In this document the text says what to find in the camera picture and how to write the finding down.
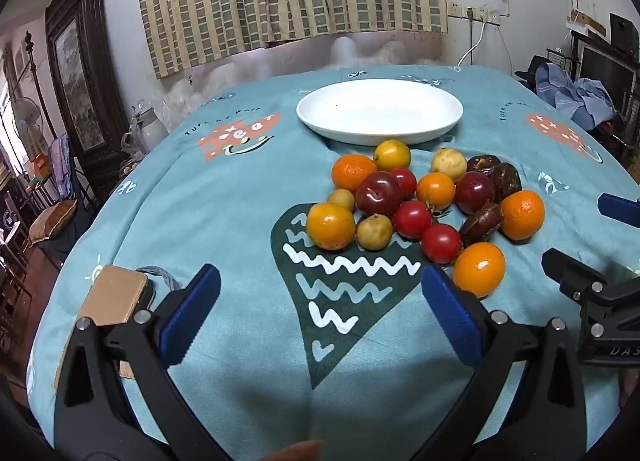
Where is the white oval plate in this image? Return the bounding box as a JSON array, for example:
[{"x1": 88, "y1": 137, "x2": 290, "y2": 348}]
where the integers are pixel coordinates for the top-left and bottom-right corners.
[{"x1": 296, "y1": 79, "x2": 464, "y2": 146}]

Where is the purple hanging garment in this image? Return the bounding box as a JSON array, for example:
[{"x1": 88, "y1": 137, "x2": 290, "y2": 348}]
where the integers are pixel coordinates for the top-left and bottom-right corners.
[{"x1": 50, "y1": 133, "x2": 76, "y2": 199}]

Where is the black hat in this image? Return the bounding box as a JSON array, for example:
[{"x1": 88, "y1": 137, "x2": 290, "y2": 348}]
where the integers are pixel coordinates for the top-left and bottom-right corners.
[{"x1": 515, "y1": 56, "x2": 551, "y2": 86}]

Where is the flat cardboard box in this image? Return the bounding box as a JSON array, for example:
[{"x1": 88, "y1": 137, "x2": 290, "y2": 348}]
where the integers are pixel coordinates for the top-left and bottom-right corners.
[{"x1": 570, "y1": 9, "x2": 607, "y2": 38}]

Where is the white kettle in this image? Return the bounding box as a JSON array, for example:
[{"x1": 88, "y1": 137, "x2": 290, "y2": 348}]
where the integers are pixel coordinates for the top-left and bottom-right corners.
[{"x1": 129, "y1": 101, "x2": 168, "y2": 156}]

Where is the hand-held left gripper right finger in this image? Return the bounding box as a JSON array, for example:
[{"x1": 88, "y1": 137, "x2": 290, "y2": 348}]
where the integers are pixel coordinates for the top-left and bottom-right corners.
[{"x1": 412, "y1": 264, "x2": 587, "y2": 461}]

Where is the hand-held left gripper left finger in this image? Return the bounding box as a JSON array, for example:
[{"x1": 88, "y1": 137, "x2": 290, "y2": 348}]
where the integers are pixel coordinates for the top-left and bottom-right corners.
[{"x1": 53, "y1": 263, "x2": 236, "y2": 461}]

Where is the small glossy orange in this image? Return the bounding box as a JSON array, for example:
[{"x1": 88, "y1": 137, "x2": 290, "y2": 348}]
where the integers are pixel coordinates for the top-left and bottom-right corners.
[
  {"x1": 453, "y1": 242, "x2": 507, "y2": 299},
  {"x1": 306, "y1": 202, "x2": 357, "y2": 251}
]

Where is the gold smartphone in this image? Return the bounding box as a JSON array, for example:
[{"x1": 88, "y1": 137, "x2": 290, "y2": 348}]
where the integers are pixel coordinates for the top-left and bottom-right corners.
[{"x1": 80, "y1": 266, "x2": 156, "y2": 328}]

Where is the white wall socket strip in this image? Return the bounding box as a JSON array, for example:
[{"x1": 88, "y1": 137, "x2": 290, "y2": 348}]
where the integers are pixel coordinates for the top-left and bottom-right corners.
[{"x1": 447, "y1": 2, "x2": 501, "y2": 26}]

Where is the black television screen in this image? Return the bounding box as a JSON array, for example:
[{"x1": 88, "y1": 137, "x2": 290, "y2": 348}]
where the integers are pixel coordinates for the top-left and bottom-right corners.
[{"x1": 580, "y1": 43, "x2": 640, "y2": 96}]

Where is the white standing fan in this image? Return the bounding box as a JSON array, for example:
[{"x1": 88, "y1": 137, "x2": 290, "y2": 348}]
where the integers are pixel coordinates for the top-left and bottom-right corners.
[{"x1": 12, "y1": 97, "x2": 43, "y2": 142}]

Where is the greenish yellow mandarin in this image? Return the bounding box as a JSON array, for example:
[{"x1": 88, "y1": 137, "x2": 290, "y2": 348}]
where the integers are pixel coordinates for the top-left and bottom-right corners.
[{"x1": 373, "y1": 140, "x2": 412, "y2": 172}]

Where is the pile of blue clothes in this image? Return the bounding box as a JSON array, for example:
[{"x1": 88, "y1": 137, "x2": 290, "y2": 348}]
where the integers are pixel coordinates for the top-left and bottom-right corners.
[{"x1": 535, "y1": 62, "x2": 618, "y2": 129}]

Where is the white power cable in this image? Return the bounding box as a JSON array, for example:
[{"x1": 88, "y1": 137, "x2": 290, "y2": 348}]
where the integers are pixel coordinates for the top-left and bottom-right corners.
[{"x1": 456, "y1": 18, "x2": 488, "y2": 66}]

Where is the red cherry tomato with stem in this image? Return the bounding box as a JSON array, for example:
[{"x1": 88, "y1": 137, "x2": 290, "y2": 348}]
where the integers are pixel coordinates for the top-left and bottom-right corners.
[{"x1": 392, "y1": 200, "x2": 451, "y2": 241}]

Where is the black speaker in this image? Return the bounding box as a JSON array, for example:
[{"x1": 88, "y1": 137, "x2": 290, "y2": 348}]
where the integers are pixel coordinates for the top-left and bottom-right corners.
[{"x1": 609, "y1": 13, "x2": 640, "y2": 49}]

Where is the dark wooden coat stand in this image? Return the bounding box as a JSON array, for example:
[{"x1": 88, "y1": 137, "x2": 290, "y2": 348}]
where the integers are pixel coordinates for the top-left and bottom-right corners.
[{"x1": 22, "y1": 31, "x2": 61, "y2": 142}]

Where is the orange mandarin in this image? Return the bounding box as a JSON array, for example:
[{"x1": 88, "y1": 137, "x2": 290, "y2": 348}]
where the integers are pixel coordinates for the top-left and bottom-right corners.
[
  {"x1": 500, "y1": 190, "x2": 546, "y2": 242},
  {"x1": 331, "y1": 154, "x2": 377, "y2": 193}
]

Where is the large pale yellow longan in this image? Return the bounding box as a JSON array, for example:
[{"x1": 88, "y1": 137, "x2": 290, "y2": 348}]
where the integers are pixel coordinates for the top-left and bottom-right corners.
[{"x1": 431, "y1": 148, "x2": 468, "y2": 182}]

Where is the small pale yellow longan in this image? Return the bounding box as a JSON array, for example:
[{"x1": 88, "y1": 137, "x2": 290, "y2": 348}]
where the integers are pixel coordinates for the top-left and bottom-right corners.
[{"x1": 328, "y1": 188, "x2": 356, "y2": 212}]

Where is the dark framed painting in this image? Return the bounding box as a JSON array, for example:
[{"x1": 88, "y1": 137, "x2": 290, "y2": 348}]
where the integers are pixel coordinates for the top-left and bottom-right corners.
[{"x1": 45, "y1": 0, "x2": 132, "y2": 166}]

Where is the dark purple tomato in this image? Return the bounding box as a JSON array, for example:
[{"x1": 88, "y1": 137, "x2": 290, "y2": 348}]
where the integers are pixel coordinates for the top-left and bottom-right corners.
[{"x1": 459, "y1": 203, "x2": 504, "y2": 248}]

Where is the yellow-orange tomato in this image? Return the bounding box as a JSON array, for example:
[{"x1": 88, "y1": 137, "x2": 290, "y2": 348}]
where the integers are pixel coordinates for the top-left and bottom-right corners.
[{"x1": 416, "y1": 173, "x2": 456, "y2": 210}]

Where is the blue printed tablecloth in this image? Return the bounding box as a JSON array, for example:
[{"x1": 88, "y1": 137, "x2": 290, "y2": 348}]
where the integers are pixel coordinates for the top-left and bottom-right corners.
[{"x1": 25, "y1": 63, "x2": 640, "y2": 461}]

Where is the brown chair cushion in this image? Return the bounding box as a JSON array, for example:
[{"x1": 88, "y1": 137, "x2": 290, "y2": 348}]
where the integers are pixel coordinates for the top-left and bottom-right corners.
[{"x1": 29, "y1": 199, "x2": 78, "y2": 247}]

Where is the person's left hand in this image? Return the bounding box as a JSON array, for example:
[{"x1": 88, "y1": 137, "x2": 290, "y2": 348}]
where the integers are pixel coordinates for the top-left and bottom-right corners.
[{"x1": 260, "y1": 439, "x2": 324, "y2": 461}]

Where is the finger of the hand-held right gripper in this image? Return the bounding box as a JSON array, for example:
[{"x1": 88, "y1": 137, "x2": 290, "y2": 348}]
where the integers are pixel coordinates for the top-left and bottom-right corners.
[
  {"x1": 542, "y1": 247, "x2": 610, "y2": 301},
  {"x1": 598, "y1": 193, "x2": 640, "y2": 230}
]

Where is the grey braided cord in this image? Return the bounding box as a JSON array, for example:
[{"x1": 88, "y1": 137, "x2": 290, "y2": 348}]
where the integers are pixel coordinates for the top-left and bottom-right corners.
[{"x1": 135, "y1": 266, "x2": 181, "y2": 299}]

